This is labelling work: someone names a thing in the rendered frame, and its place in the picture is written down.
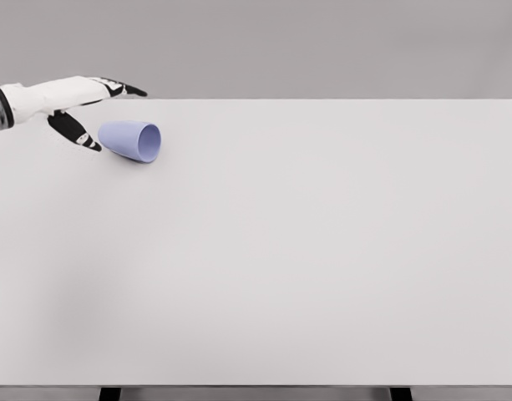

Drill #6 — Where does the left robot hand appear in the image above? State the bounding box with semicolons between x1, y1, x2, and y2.
37;75;149;153

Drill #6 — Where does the lavender plastic cup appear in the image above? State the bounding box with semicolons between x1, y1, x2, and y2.
97;119;162;165

